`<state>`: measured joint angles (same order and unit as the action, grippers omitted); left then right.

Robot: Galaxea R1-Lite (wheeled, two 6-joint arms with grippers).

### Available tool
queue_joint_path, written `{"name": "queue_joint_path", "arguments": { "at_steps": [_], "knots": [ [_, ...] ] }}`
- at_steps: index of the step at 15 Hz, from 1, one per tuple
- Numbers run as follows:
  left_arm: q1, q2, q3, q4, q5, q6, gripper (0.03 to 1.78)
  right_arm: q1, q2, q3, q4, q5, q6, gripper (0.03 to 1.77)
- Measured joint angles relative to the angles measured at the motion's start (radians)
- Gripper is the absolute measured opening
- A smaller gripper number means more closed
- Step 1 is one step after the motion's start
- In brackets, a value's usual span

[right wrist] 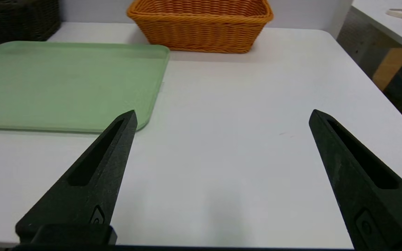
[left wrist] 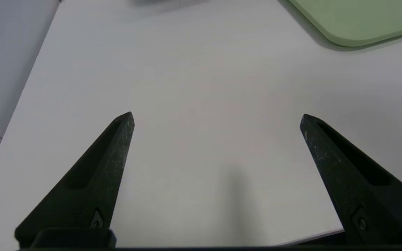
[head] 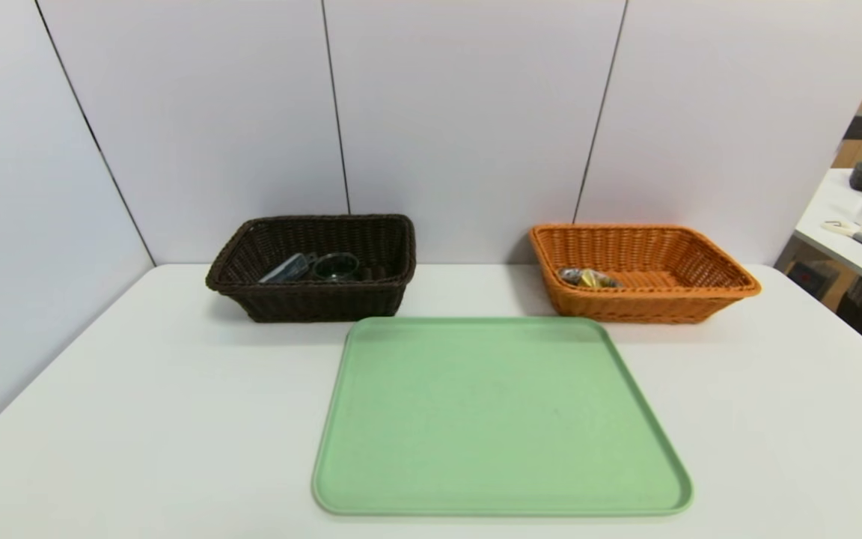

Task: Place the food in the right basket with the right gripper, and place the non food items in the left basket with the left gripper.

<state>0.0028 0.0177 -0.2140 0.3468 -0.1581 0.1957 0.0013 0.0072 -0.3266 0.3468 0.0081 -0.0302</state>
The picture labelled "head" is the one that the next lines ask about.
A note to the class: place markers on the glass cup with black holder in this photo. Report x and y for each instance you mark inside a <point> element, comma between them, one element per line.
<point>336,266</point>

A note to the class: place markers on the grey translucent cutlery case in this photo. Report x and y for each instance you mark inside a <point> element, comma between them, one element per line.
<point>285,269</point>

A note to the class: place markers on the plastic food roll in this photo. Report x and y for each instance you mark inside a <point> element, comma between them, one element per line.
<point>588,278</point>

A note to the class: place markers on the dark brown wicker basket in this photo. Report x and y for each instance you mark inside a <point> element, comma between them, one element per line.
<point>311,303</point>

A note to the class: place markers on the orange wicker basket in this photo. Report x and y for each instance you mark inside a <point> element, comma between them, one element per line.
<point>648,305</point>

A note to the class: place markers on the green plastic tray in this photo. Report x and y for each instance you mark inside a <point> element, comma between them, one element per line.
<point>498,427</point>

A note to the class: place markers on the dark low cabinet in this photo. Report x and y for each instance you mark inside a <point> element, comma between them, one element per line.
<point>812,278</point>

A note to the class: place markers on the white round-edged side table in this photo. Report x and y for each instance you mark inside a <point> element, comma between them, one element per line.
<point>835,217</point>

